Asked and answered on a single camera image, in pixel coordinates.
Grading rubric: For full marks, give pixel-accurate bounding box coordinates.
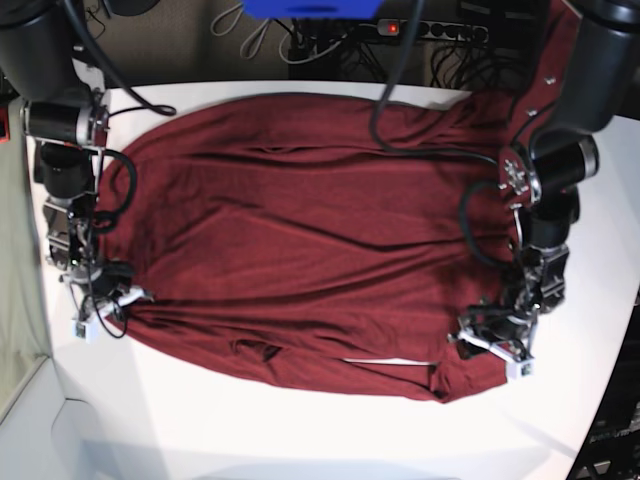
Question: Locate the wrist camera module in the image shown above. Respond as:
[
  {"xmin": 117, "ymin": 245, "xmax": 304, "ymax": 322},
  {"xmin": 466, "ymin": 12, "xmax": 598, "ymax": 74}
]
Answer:
[
  {"xmin": 505, "ymin": 357, "xmax": 535, "ymax": 382},
  {"xmin": 71, "ymin": 320, "xmax": 101, "ymax": 344}
]

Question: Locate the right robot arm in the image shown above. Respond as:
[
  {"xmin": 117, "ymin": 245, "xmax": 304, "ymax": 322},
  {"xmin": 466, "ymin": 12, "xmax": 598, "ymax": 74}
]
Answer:
[{"xmin": 1, "ymin": 1, "xmax": 177, "ymax": 339}]

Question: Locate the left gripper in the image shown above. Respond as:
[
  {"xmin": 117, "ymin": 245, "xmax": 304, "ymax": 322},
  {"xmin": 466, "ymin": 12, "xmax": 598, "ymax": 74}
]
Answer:
[{"xmin": 447, "ymin": 304, "xmax": 538, "ymax": 363}]

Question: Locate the dark red t-shirt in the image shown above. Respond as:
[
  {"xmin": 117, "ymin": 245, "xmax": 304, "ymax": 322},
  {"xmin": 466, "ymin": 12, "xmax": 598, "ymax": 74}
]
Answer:
[{"xmin": 97, "ymin": 0, "xmax": 586, "ymax": 405}]

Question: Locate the black power strip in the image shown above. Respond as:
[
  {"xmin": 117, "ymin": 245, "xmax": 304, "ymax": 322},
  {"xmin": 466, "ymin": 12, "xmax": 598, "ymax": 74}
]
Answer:
[{"xmin": 376, "ymin": 19, "xmax": 489, "ymax": 44}]

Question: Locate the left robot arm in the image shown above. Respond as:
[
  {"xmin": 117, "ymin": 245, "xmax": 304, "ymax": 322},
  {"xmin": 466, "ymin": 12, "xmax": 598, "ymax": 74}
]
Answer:
[{"xmin": 449, "ymin": 1, "xmax": 639, "ymax": 367}]

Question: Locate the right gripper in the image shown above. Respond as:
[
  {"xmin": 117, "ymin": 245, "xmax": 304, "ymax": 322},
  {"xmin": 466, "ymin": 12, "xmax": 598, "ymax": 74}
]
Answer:
[{"xmin": 59, "ymin": 267, "xmax": 154, "ymax": 323}]

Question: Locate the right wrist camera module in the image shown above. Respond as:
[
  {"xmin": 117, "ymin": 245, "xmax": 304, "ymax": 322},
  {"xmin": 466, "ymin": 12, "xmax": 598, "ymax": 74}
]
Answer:
[{"xmin": 71, "ymin": 320, "xmax": 101, "ymax": 344}]

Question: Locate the blue box at top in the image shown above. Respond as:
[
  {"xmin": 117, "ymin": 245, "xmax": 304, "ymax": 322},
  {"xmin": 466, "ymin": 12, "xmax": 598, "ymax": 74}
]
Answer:
[{"xmin": 242, "ymin": 0, "xmax": 383, "ymax": 19}]

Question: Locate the red black device left edge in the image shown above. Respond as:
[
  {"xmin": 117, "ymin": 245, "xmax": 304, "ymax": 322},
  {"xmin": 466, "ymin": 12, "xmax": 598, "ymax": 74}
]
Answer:
[{"xmin": 0, "ymin": 106, "xmax": 10, "ymax": 144}]

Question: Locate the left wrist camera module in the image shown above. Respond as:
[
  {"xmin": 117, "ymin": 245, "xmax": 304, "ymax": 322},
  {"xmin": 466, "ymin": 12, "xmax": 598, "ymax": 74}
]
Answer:
[{"xmin": 505, "ymin": 357, "xmax": 535, "ymax": 382}]

